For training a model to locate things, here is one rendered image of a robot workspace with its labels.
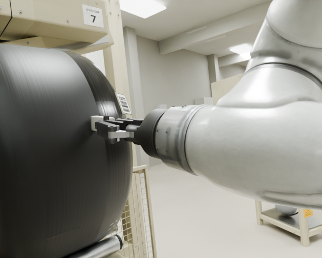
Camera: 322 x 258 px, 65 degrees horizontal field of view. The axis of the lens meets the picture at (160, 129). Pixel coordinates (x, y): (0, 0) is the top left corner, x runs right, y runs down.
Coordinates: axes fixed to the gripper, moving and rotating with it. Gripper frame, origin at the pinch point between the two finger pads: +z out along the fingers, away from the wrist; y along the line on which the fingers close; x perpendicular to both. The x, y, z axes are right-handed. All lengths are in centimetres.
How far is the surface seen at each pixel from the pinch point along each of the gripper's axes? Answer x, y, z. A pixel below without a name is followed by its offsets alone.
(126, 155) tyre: 8.1, -7.4, 2.6
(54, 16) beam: -35, -13, 55
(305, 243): 124, -206, 19
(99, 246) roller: 34.1, -4.5, 12.0
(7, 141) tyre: 2.2, 15.7, 5.7
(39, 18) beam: -33, -7, 55
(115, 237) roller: 33.9, -9.9, 12.5
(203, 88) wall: -31, -756, 559
